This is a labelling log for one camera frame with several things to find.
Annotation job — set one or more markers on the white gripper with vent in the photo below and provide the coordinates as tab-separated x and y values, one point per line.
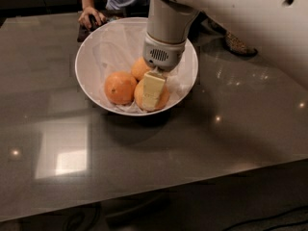
163	56

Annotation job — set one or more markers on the orange fruit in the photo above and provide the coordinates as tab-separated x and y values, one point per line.
139	68
138	95
119	87

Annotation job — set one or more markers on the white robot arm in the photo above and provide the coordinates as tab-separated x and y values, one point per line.
277	29

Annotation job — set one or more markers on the white round bowl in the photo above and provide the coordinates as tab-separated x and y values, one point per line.
85	62

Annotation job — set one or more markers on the person's bare hand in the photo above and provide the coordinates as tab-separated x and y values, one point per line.
84	18

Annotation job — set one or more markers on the white crumpled paper liner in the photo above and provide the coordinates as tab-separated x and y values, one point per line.
119	46

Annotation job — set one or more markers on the black tray with controller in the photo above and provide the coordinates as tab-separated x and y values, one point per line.
84	32

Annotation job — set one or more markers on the large glass cereal jar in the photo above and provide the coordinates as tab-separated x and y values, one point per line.
236	46

